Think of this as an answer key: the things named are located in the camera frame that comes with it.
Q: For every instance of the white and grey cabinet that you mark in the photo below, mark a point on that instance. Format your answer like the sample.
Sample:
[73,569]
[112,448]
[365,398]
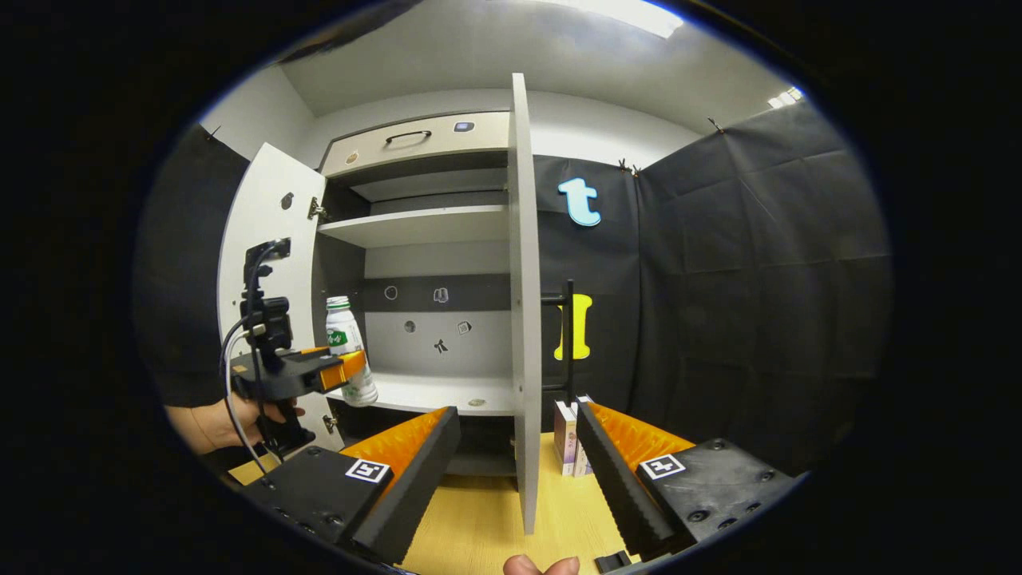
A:
[431,228]

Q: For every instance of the pink and white book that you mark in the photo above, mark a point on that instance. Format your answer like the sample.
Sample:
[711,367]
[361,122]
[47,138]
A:
[564,439]

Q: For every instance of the black backdrop cloth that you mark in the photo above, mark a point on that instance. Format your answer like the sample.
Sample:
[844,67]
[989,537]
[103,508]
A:
[758,279]

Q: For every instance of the white cabinet door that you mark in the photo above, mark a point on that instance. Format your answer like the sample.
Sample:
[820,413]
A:
[524,279]
[271,216]

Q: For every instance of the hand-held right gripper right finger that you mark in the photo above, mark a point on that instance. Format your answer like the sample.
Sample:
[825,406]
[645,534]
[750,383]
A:
[619,487]

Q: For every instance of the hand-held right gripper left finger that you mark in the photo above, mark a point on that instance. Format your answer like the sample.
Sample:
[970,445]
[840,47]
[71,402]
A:
[419,487]

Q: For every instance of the white green-label bottle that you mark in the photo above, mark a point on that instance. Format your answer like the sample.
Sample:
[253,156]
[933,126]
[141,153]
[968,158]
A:
[343,331]

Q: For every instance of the beige cabinet drawer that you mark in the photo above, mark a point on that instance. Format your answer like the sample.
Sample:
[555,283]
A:
[447,140]

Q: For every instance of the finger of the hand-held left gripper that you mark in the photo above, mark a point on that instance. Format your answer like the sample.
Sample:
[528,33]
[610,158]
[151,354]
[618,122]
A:
[343,371]

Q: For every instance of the grey book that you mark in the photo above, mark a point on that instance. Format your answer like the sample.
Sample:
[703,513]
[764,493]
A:
[584,465]

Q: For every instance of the ceiling light panel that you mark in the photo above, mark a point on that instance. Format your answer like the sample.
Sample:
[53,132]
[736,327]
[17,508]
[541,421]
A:
[623,16]
[784,97]

